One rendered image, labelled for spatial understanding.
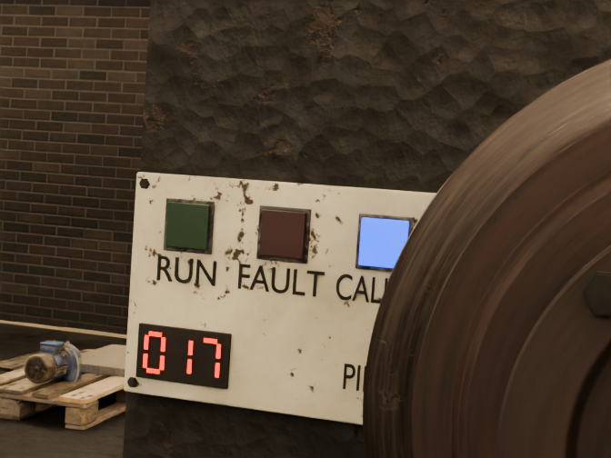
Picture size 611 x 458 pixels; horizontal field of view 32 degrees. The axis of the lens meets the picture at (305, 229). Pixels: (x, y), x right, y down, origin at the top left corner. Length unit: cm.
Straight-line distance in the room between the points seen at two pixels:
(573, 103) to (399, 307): 16
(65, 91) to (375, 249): 712
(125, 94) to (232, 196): 681
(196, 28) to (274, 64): 7
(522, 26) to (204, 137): 27
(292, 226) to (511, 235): 23
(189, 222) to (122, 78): 682
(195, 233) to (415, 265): 24
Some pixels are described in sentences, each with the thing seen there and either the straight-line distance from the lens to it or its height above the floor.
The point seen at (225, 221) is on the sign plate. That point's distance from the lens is 84.
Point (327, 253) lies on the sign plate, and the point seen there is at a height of 119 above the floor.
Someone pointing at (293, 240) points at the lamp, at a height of 120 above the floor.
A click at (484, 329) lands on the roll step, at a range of 62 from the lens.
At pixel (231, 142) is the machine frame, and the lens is 86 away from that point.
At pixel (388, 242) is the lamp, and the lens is 80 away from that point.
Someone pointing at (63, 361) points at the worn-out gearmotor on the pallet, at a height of 26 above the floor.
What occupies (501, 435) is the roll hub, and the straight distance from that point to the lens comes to 58.
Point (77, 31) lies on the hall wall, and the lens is 787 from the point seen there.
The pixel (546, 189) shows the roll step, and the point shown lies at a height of 125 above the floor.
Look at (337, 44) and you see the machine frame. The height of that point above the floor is 135.
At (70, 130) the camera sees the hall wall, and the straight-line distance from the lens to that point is 783.
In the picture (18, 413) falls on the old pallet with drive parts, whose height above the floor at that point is 4.
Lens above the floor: 125
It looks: 3 degrees down
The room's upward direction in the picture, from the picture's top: 4 degrees clockwise
